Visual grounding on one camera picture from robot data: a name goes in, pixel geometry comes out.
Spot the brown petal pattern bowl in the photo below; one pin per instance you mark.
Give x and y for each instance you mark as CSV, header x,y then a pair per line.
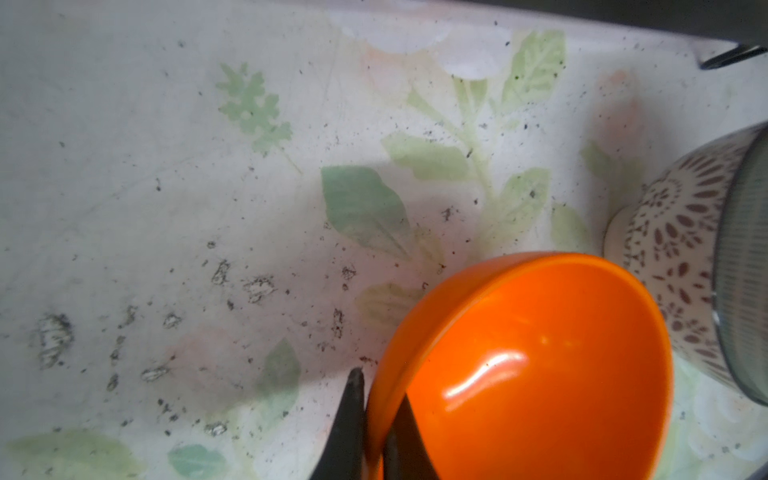
x,y
667,241

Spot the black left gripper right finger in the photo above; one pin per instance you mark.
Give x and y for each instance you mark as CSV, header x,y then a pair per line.
x,y
405,455

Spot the mint green bowl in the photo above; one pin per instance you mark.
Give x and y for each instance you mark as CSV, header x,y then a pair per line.
x,y
740,273

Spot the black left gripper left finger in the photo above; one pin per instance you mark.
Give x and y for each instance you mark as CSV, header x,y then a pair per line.
x,y
342,456

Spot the black wire dish rack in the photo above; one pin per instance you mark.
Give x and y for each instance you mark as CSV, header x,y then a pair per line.
x,y
741,23

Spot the orange bowl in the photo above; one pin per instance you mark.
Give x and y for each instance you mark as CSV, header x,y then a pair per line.
x,y
536,365

